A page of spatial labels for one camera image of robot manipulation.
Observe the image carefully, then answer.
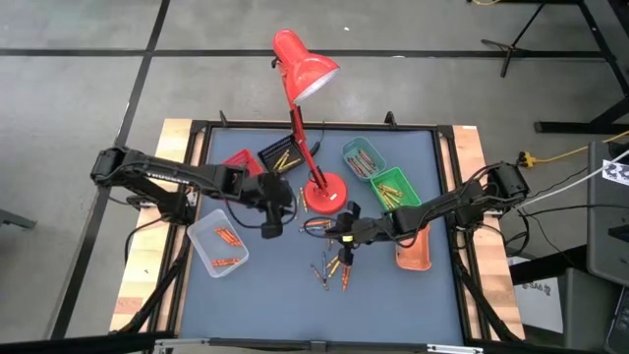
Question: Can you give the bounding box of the green mesh basket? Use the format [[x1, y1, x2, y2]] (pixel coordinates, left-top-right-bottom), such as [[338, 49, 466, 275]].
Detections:
[[369, 166, 423, 219]]

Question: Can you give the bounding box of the white cardboard box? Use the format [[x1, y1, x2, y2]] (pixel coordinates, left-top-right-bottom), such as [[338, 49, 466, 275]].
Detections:
[[510, 277, 566, 335]]

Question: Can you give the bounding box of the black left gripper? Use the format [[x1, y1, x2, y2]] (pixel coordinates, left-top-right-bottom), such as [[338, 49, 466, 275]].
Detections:
[[239, 170, 297, 241]]

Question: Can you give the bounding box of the black lamp cord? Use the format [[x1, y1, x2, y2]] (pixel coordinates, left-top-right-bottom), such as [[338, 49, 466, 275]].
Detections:
[[308, 126, 326, 158]]

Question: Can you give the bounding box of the red desk lamp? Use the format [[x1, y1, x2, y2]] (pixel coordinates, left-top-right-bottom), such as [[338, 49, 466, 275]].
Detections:
[[270, 28, 350, 215]]

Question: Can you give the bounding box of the black tripod stand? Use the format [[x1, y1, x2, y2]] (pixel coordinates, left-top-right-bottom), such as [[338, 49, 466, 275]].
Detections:
[[480, 0, 549, 79]]

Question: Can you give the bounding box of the grey metal bracket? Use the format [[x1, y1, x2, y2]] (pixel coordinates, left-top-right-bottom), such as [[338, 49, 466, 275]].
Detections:
[[0, 208, 38, 231]]

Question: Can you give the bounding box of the black floor cable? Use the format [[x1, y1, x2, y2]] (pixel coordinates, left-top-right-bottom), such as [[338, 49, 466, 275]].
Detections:
[[518, 202, 591, 218]]

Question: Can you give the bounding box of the white printed marker sheet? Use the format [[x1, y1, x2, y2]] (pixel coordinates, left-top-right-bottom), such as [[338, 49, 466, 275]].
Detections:
[[601, 159, 629, 187]]

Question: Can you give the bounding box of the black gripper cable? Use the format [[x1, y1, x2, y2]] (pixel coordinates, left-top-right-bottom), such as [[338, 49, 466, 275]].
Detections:
[[223, 194, 299, 231], [302, 216, 341, 238]]

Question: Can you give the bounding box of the dark grey box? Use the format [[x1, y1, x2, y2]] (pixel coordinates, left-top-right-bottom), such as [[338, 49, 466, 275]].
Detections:
[[562, 267, 623, 351]]

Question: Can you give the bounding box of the teal plastic basket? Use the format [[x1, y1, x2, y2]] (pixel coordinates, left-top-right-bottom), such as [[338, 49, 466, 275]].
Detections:
[[341, 136, 387, 183]]

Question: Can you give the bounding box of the black mesh basket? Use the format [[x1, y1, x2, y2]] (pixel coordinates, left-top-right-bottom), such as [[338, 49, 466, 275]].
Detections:
[[257, 135, 307, 178]]

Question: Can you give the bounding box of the white cable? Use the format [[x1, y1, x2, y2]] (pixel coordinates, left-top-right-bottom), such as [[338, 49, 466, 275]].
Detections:
[[515, 149, 629, 210]]

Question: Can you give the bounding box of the yellow power cable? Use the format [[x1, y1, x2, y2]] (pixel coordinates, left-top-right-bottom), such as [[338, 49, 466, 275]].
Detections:
[[518, 130, 629, 166]]

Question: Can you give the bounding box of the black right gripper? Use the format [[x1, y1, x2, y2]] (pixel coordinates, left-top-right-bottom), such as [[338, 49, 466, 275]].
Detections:
[[331, 200, 395, 267]]

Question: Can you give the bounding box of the black desk frame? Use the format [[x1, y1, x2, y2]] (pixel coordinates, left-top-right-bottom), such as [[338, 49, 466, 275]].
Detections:
[[534, 0, 629, 135]]

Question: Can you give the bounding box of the red mesh basket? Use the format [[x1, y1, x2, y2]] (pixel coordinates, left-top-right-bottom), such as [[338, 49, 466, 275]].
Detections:
[[220, 148, 265, 178]]

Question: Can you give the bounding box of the clear plastic bin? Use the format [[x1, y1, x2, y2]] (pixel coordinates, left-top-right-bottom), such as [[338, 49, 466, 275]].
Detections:
[[186, 207, 251, 278]]

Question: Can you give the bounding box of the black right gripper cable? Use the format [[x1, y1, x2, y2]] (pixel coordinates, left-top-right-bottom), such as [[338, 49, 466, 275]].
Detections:
[[302, 216, 341, 238]]

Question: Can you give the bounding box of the black keyboard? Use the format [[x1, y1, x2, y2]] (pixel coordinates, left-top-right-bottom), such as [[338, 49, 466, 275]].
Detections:
[[604, 287, 629, 354]]

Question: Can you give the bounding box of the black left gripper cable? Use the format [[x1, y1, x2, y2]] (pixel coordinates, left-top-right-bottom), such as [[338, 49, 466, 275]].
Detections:
[[223, 194, 299, 231]]

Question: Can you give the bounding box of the orange plastic bin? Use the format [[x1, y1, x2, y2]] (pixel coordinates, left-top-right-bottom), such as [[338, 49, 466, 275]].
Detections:
[[395, 223, 432, 272]]

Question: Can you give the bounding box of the blue-grey table mat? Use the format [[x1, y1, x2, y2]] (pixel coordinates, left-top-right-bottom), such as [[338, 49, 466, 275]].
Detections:
[[179, 127, 466, 345]]

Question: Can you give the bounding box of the grey metal cabinet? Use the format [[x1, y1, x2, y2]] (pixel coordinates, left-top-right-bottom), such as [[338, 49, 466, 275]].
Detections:
[[587, 141, 629, 287]]

